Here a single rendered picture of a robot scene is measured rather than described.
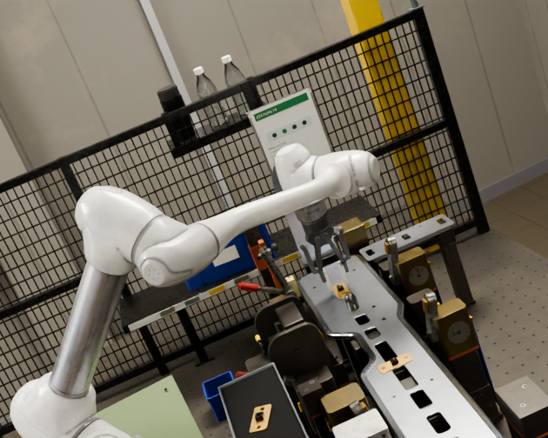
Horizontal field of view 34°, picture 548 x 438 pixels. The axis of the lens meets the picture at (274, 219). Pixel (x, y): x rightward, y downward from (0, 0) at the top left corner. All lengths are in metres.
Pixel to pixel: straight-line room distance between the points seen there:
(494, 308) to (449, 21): 2.41
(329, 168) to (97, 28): 2.34
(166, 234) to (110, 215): 0.14
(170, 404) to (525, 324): 1.06
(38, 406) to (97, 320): 0.30
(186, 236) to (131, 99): 2.55
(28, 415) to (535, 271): 1.62
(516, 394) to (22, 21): 3.14
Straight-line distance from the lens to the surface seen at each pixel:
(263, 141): 2.98
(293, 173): 2.40
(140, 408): 2.57
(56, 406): 2.32
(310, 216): 2.46
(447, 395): 2.05
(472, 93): 5.10
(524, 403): 1.92
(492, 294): 2.96
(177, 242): 1.98
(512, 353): 2.66
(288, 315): 2.17
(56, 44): 4.45
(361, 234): 2.82
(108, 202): 2.05
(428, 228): 2.79
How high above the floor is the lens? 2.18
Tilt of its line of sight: 21 degrees down
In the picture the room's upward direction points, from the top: 22 degrees counter-clockwise
